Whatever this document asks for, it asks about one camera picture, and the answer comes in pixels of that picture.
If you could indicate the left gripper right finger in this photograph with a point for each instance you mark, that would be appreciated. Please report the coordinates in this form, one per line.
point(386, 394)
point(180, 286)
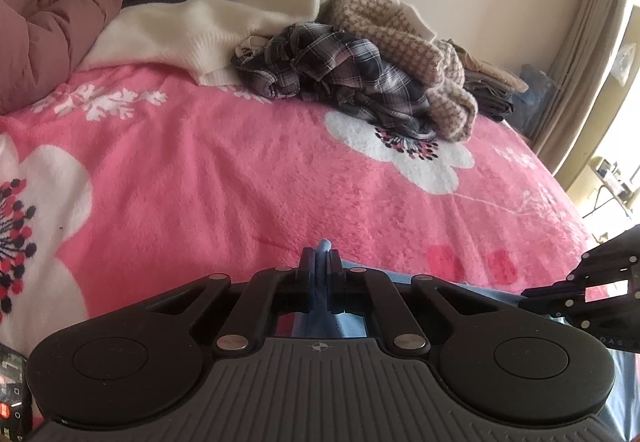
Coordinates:
point(423, 314)

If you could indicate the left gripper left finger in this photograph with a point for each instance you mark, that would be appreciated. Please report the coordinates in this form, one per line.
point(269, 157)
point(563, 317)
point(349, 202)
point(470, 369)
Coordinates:
point(238, 317)

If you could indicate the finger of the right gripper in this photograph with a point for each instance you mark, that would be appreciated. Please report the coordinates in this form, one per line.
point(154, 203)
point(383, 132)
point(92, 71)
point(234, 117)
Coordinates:
point(554, 299)

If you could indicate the light blue t-shirt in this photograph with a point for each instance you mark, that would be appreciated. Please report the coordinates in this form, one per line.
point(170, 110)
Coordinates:
point(620, 413)

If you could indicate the folding side table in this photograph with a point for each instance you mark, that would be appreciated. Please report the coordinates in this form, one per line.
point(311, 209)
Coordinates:
point(613, 187)

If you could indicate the stack of folded clothes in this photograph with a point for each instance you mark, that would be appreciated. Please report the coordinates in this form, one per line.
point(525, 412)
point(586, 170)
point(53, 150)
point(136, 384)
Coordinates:
point(492, 87)

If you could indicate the pink floral blanket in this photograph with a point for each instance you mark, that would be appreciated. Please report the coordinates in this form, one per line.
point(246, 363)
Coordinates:
point(125, 183)

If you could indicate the black smartphone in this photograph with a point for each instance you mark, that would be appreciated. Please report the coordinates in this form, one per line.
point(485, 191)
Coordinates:
point(15, 398)

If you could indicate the dark plaid shirt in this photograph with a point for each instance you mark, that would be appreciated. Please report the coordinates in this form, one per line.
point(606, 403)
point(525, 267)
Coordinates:
point(319, 63)

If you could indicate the beige houndstooth garment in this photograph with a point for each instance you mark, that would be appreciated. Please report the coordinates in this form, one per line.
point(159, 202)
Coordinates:
point(404, 40)

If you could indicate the cream white sweater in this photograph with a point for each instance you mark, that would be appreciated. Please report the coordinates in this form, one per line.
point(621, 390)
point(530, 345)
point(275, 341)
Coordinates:
point(197, 36)

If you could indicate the beige curtain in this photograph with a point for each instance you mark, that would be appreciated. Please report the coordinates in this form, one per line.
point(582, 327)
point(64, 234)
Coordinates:
point(579, 71)

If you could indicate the mauve puffer jacket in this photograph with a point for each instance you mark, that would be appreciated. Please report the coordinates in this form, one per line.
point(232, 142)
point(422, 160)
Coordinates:
point(43, 42)

